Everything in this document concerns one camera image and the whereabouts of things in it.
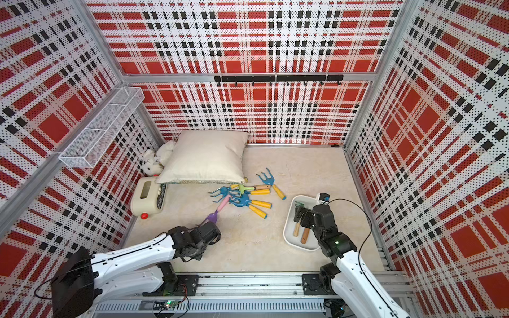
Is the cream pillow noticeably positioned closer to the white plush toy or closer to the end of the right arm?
the white plush toy

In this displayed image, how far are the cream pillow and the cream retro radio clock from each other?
0.12 ft

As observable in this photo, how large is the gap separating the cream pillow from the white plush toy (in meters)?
0.02

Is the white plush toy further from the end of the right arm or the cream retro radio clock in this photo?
the end of the right arm

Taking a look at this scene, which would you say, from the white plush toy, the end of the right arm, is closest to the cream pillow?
the white plush toy

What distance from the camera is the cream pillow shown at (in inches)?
37.4

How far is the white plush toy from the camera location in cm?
106

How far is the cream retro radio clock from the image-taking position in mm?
889

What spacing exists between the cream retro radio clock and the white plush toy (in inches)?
4.3
